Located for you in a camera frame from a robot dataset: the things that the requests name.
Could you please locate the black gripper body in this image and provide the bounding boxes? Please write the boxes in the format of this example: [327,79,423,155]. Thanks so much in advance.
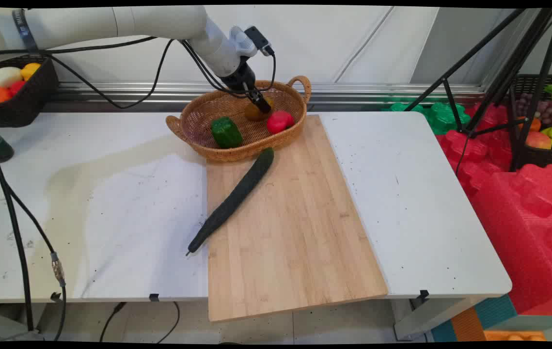
[220,56,258,95]

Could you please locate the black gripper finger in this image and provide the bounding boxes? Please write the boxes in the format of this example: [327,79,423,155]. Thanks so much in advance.
[244,82,264,111]
[254,88,273,115]

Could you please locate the dark green cucumber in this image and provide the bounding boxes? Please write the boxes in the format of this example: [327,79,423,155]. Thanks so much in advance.
[186,147,275,256]

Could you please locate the yellow-brown mango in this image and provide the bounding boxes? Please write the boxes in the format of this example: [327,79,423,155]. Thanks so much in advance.
[244,97,275,122]

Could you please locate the red apple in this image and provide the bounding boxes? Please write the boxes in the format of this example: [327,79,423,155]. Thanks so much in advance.
[266,110,295,135]

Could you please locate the green bell pepper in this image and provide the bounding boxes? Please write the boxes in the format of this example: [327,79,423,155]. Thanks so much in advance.
[210,116,244,149]

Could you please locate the bamboo cutting board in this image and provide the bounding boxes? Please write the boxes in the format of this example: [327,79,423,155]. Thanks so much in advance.
[205,114,389,323]

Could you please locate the green foam mat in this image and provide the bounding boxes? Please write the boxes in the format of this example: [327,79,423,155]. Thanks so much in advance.
[383,100,472,136]

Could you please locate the yellow fruit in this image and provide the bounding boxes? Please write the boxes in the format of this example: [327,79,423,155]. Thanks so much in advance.
[20,63,42,81]

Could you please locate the black woven fruit basket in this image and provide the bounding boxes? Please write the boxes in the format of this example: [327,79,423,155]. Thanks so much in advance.
[0,56,59,128]

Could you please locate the cream white vegetable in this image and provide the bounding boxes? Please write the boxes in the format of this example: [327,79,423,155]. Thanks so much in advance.
[0,66,23,89]

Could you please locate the black tripod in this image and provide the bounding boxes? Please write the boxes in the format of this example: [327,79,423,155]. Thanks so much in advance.
[404,7,552,174]

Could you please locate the white table leg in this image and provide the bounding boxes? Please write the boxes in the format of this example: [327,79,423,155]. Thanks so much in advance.
[391,296,486,341]

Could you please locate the small orange fruit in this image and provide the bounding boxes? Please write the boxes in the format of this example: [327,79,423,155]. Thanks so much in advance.
[518,116,542,133]

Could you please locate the pink orange peach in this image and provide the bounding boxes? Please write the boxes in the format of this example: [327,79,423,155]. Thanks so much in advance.
[525,131,552,150]

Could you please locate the red foam mats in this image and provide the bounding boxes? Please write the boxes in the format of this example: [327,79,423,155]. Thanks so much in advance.
[435,102,552,317]

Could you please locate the purple grapes bunch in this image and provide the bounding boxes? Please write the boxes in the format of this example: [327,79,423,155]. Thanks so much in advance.
[516,93,552,127]

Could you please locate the orange tray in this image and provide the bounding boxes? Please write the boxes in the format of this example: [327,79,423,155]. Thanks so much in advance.
[483,330,548,343]

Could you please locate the wicker basket with handles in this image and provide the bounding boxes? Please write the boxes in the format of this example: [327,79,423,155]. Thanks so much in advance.
[166,75,312,162]

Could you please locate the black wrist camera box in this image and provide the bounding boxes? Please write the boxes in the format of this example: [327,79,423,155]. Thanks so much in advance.
[244,26,275,57]

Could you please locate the aluminium wall rail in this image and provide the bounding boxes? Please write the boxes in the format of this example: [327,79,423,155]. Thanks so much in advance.
[46,81,486,112]

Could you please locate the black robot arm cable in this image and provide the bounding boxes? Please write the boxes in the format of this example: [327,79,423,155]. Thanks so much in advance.
[0,36,276,110]

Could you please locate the black cable under table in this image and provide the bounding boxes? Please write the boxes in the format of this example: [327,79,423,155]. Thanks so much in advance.
[98,301,181,344]

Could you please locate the black cable with metal connector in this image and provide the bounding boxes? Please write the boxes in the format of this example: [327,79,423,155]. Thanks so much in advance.
[7,187,68,342]

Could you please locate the thick black cable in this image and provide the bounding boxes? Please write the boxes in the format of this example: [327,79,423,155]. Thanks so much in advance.
[0,119,35,333]

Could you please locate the black wire fruit basket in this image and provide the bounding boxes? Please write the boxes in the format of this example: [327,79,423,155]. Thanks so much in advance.
[509,74,552,170]

